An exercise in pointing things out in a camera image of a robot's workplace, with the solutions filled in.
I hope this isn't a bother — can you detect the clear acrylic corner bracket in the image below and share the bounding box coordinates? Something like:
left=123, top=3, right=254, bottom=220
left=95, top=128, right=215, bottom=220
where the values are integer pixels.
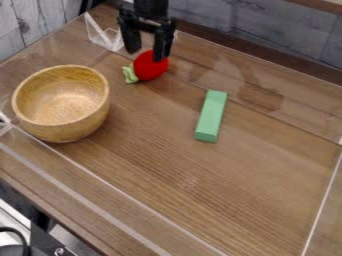
left=84, top=12, right=124, bottom=52

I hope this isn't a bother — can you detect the red plush strawberry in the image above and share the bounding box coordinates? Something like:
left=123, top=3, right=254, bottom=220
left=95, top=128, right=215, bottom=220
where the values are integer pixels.
left=122, top=50, right=168, bottom=84

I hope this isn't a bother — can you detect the black metal bracket with screw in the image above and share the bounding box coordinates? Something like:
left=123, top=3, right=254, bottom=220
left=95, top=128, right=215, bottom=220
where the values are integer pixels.
left=29, top=222, right=77, bottom=256

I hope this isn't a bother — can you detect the clear acrylic table barrier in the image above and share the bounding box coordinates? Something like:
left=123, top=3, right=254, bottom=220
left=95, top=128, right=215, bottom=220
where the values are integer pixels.
left=0, top=20, right=342, bottom=256

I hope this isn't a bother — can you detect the black cable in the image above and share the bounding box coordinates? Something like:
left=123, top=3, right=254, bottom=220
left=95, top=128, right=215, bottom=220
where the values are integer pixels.
left=0, top=226, right=32, bottom=256

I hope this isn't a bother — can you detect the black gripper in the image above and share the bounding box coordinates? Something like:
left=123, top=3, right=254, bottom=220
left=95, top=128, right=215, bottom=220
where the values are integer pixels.
left=118, top=0, right=176, bottom=62

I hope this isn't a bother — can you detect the green rectangular block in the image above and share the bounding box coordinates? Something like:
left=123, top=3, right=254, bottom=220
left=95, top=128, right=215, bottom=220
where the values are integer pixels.
left=195, top=90, right=228, bottom=143

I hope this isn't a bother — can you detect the wooden bowl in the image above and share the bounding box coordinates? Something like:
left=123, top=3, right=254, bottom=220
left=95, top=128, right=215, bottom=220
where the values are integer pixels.
left=12, top=65, right=109, bottom=143

